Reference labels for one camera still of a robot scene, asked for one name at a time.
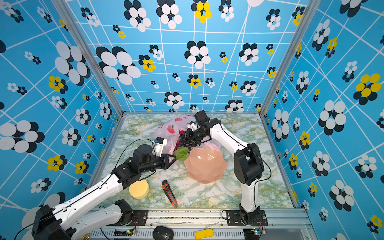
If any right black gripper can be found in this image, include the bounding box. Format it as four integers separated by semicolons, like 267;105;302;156
180;127;208;146

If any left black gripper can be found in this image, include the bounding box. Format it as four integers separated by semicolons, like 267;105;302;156
139;153;179;175

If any green lime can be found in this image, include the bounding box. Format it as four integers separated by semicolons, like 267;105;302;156
173;147;190;161

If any pink plastic bag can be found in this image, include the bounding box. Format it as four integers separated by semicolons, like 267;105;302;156
154;116;222;155

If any dark grape bunch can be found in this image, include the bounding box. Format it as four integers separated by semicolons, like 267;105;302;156
178;136;191;150

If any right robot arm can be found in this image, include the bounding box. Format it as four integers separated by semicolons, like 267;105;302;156
180;111;265;225

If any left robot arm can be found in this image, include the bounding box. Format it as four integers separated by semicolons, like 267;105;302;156
32;145;177;240

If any orange black utility knife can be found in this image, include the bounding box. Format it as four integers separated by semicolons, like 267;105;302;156
162;180;178;208

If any pink fruit plate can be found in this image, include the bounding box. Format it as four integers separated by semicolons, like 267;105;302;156
185;148;228;184

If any yellow round sponge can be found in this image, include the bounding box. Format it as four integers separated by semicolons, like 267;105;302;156
129;180;150;200

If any black computer mouse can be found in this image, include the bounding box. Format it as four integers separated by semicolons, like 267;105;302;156
153;226;174;240

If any yellow tag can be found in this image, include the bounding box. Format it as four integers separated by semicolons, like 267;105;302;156
195;229;215;240

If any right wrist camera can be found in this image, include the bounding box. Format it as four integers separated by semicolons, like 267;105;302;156
187;121;198;132

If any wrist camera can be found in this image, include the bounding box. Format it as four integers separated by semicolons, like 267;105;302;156
152;137;168;157
187;121;198;132

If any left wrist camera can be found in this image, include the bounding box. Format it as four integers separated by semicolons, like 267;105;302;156
152;137;168;157

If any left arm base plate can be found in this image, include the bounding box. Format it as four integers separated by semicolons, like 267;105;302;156
109;209;149;227

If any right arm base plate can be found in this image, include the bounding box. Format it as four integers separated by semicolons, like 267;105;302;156
224;210;269;228

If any aluminium front rail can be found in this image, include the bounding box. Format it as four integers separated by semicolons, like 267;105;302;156
81;208;317;240

